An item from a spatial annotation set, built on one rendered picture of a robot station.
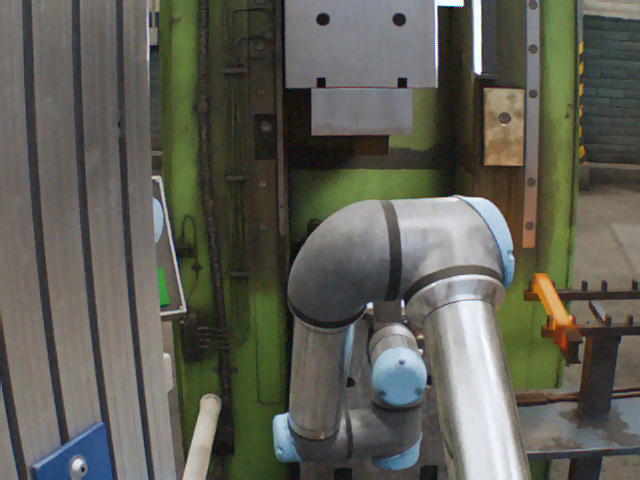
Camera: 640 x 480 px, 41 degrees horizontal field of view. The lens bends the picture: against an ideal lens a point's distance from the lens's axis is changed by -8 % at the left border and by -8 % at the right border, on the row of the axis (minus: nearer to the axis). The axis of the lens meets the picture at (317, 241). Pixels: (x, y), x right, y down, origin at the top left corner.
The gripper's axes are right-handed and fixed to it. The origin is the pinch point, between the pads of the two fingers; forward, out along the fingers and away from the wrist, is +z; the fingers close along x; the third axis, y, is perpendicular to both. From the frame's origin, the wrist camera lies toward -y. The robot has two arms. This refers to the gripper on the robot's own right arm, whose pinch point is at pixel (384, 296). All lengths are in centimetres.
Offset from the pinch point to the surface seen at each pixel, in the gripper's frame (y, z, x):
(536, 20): -50, 40, 37
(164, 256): -3.8, 15.9, -41.1
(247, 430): 46, 43, -29
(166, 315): 6.6, 11.0, -40.6
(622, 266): 91, 345, 171
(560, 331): 6.3, -4.0, 32.0
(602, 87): -2, 586, 234
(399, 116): -29.0, 26.1, 5.0
